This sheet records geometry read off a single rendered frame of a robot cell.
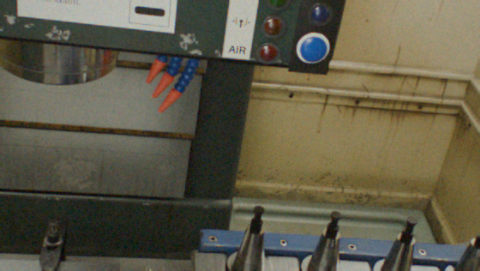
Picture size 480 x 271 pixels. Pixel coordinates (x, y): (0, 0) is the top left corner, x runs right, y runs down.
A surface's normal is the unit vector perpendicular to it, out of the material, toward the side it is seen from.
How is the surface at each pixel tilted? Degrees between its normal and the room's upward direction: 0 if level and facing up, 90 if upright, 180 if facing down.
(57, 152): 91
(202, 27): 90
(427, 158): 90
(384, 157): 90
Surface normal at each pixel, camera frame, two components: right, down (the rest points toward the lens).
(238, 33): 0.09, 0.53
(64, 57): 0.29, 0.54
